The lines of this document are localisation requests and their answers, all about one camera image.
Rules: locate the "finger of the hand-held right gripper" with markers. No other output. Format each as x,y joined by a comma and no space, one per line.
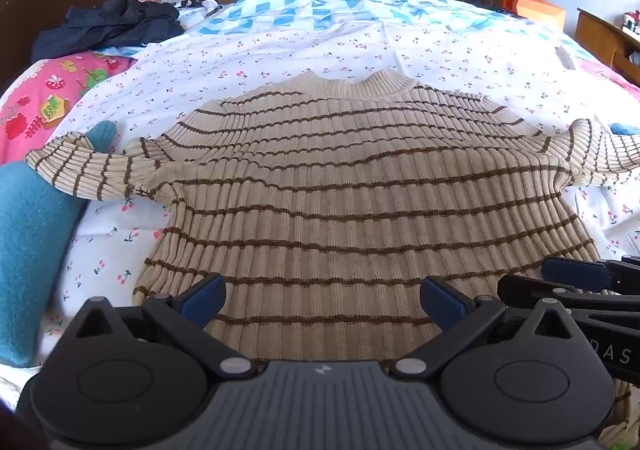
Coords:
530,287
570,270

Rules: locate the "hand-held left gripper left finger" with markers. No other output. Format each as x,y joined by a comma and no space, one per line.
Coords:
205,297

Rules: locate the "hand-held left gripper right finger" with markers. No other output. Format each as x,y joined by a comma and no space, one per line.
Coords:
442,300

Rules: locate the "beige brown striped sweater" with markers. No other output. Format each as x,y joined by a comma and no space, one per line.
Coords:
325,180

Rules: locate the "blue knit garment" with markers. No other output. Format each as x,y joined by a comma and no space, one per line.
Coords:
627,129

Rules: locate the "teal knit garment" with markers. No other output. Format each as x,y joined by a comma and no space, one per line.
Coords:
30,240

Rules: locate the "pink print bed cover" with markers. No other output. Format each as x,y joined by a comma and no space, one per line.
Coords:
615,75

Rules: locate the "small beige cloth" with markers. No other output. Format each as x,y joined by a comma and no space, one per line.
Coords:
565,58

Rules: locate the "wooden bedside cabinet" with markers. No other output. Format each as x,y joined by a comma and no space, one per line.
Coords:
597,38

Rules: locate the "white cherry print bed sheet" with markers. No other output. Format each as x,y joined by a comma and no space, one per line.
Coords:
250,60

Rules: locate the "red white toy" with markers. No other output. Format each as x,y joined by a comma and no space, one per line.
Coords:
631,23

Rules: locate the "pink fruit print pillow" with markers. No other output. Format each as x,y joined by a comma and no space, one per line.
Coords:
60,80

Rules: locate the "orange box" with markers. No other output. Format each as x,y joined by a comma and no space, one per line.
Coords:
540,10

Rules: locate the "dark navy jacket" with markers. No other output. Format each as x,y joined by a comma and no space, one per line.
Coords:
110,23

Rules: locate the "black white patterned cloth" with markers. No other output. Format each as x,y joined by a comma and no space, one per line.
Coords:
200,4

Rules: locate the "blue white patterned quilt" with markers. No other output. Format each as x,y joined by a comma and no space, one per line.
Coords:
310,10

